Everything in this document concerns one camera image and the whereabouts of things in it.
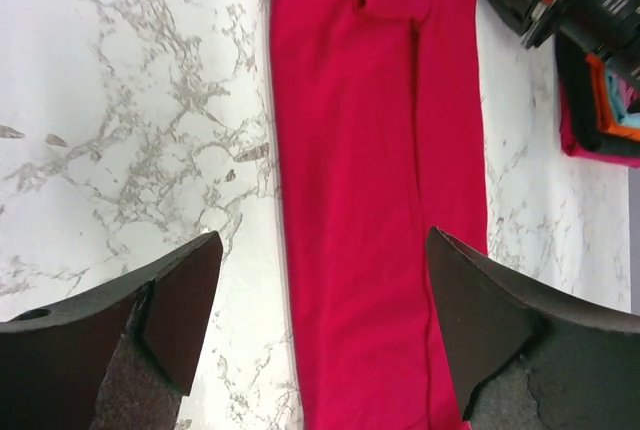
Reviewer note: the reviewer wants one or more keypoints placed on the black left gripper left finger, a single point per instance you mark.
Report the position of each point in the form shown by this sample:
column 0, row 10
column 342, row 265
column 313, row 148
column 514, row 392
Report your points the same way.
column 122, row 355

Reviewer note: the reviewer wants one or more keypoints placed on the black folded t shirt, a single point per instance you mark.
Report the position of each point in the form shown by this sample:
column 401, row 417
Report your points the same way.
column 579, row 132

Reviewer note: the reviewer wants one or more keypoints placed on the pink folded t shirt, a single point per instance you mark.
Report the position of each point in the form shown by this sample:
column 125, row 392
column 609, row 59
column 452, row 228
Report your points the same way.
column 628, row 93

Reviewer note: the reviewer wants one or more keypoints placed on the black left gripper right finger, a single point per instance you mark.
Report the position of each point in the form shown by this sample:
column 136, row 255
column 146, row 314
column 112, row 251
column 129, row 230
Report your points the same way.
column 524, row 355

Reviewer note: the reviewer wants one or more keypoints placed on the red t shirt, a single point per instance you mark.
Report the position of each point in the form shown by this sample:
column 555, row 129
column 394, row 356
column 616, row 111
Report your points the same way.
column 380, row 135

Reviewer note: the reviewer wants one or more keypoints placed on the teal folded t shirt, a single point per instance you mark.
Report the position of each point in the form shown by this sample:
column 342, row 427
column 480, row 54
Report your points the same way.
column 621, row 114

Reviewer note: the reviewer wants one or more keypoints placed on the orange folded t shirt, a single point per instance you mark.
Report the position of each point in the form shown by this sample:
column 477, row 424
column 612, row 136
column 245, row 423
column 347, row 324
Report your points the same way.
column 605, row 117

